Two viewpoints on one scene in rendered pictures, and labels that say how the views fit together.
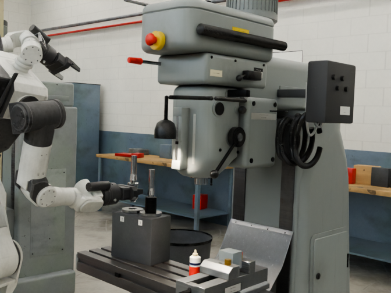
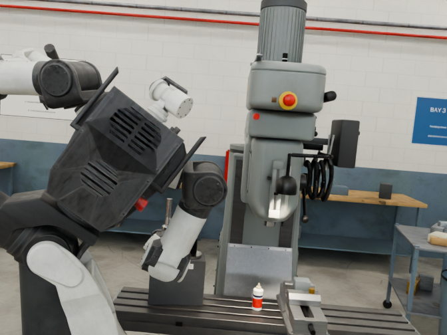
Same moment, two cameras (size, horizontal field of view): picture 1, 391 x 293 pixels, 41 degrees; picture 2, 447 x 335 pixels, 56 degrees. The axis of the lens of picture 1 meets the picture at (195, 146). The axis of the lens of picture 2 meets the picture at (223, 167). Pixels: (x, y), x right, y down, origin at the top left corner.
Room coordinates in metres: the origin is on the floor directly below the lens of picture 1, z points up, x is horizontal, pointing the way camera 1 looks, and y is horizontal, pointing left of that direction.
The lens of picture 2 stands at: (0.80, 1.23, 1.67)
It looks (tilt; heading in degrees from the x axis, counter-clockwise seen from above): 6 degrees down; 317
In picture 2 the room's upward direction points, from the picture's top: 4 degrees clockwise
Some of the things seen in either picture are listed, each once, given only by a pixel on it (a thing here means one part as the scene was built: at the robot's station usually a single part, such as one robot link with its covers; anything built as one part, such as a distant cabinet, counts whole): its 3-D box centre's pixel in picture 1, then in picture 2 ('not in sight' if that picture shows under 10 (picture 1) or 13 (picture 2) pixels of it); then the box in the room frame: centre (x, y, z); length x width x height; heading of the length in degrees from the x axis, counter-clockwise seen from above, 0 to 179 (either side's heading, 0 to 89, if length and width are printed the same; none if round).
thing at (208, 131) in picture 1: (203, 131); (274, 177); (1.87, -0.03, 1.47); 0.21 x 0.19 x 0.32; 46
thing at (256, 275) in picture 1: (224, 277); (301, 303); (1.74, -0.11, 0.98); 0.35 x 0.15 x 0.11; 138
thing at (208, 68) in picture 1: (213, 72); (277, 124); (1.89, -0.05, 1.68); 0.34 x 0.24 x 0.10; 136
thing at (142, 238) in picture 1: (140, 234); (177, 276); (2.13, 0.21, 1.03); 0.22 x 0.12 x 0.20; 53
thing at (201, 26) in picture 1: (244, 38); (317, 99); (1.79, -0.15, 1.79); 0.45 x 0.04 x 0.04; 136
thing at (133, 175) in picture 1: (133, 168); (168, 212); (2.16, 0.25, 1.29); 0.03 x 0.03 x 0.11
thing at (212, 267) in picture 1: (219, 268); (303, 297); (1.72, -0.09, 1.02); 0.12 x 0.06 x 0.04; 48
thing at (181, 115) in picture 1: (180, 138); (275, 189); (1.78, 0.05, 1.45); 0.04 x 0.04 x 0.21; 46
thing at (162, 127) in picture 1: (165, 128); (287, 184); (1.70, 0.10, 1.48); 0.07 x 0.07 x 0.06
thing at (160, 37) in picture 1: (157, 40); (288, 100); (1.70, 0.14, 1.76); 0.06 x 0.02 x 0.06; 46
